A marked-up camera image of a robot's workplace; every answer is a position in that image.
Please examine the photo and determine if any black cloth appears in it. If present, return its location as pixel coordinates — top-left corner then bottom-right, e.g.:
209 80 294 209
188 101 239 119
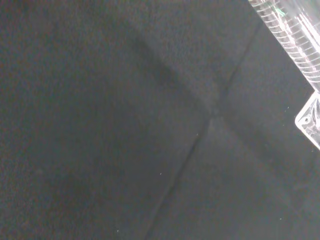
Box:
0 0 320 240

